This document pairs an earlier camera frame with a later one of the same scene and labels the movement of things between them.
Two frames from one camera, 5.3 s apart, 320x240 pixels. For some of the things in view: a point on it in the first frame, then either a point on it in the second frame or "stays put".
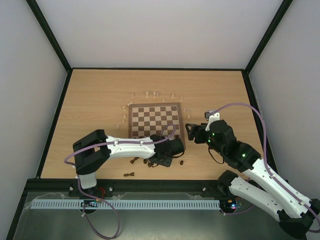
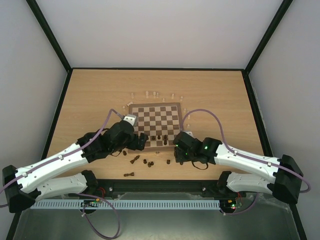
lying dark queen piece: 132,161 stays put
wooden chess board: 164,119 stays put
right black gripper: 197,133 → 179,152
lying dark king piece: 132,174 stays put
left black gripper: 166,163 → 134,146
